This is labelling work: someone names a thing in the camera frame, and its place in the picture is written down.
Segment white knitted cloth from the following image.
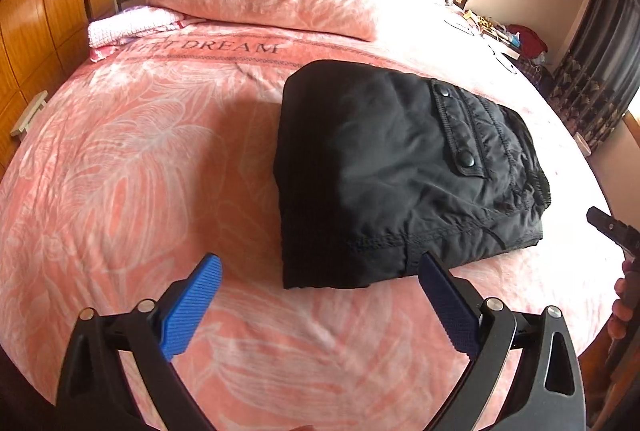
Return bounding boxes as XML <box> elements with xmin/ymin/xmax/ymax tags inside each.
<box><xmin>87</xmin><ymin>6</ymin><xmax>193</xmax><ymax>62</ymax></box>

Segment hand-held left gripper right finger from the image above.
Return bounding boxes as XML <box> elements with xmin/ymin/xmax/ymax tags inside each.
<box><xmin>417</xmin><ymin>251</ymin><xmax>587</xmax><ymax>431</ymax></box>

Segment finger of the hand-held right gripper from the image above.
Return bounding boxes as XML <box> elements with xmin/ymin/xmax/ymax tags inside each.
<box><xmin>586</xmin><ymin>206</ymin><xmax>640</xmax><ymax>262</ymax></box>

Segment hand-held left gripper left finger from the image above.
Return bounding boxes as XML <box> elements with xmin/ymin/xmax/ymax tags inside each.
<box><xmin>54</xmin><ymin>253</ymin><xmax>224</xmax><ymax>431</ymax></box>

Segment wooden wardrobe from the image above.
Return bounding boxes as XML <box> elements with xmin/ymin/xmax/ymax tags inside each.
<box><xmin>0</xmin><ymin>0</ymin><xmax>117</xmax><ymax>174</ymax></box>

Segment red cloth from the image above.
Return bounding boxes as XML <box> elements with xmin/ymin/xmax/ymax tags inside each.
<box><xmin>507</xmin><ymin>25</ymin><xmax>549</xmax><ymax>58</ymax></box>

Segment pink leaf-print blanket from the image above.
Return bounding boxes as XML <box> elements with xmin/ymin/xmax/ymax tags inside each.
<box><xmin>0</xmin><ymin>18</ymin><xmax>627</xmax><ymax>431</ymax></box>

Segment dark patterned curtain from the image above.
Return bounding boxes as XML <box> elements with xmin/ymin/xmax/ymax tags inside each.
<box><xmin>546</xmin><ymin>0</ymin><xmax>640</xmax><ymax>158</ymax></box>

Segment black jacket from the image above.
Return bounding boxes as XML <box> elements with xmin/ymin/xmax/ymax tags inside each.
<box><xmin>272</xmin><ymin>60</ymin><xmax>552</xmax><ymax>290</ymax></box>

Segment person's right hand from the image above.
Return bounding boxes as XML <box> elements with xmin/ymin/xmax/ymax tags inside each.
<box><xmin>611</xmin><ymin>258</ymin><xmax>640</xmax><ymax>342</ymax></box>

